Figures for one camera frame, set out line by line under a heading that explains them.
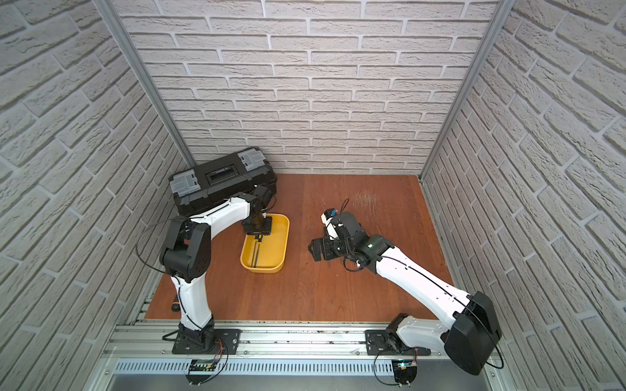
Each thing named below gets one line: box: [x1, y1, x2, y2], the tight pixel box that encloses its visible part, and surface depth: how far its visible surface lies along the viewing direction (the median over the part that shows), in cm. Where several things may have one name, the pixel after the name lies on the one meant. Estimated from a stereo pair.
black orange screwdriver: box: [171, 294, 181, 312], surface depth 81 cm
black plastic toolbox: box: [168, 146, 278, 218], surface depth 97 cm
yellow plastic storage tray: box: [240, 213, 291, 274], surface depth 94 cm
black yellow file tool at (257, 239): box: [250, 234, 264, 268], surface depth 95 cm
